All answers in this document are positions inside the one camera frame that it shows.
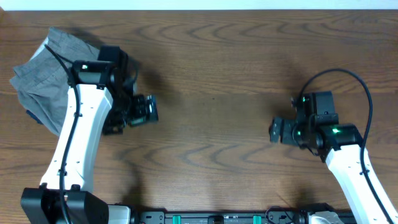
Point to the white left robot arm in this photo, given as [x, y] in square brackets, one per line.
[99, 102]

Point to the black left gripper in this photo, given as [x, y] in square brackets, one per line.
[140, 116]

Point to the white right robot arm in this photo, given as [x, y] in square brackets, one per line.
[340, 147]

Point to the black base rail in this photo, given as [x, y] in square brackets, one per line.
[313, 213]

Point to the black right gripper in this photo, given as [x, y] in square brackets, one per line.
[275, 130]

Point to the grey shorts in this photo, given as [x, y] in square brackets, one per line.
[41, 83]

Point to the folded navy blue garment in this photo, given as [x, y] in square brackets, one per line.
[33, 116]

